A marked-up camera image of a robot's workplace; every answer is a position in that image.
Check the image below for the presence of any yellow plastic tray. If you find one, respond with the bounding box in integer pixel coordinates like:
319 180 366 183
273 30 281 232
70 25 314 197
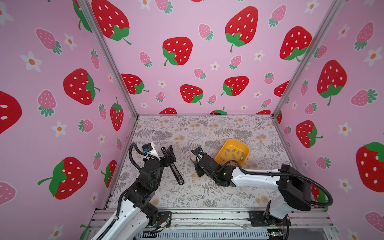
215 139 250 167

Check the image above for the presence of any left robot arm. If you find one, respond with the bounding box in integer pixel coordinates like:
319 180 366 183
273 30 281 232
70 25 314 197
92 143 176 240

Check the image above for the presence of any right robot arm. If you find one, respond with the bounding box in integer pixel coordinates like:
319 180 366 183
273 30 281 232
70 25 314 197
191 147 334 220

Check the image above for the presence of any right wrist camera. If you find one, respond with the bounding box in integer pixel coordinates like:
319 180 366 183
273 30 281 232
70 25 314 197
195 147 206 158

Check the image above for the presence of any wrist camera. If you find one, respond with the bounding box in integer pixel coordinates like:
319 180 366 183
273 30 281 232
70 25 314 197
195 147 206 158
142 143 158 157

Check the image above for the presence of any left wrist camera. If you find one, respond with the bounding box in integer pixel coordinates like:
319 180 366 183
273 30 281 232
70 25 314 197
142 143 158 157

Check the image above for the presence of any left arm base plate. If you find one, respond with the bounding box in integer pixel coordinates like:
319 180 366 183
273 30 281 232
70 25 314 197
147 211 172 228

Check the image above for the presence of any aluminium front rail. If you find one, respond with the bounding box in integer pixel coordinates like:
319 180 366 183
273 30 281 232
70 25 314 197
84 208 340 240

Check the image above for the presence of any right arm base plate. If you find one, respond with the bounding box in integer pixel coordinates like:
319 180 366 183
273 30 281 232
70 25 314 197
248 211 292 227

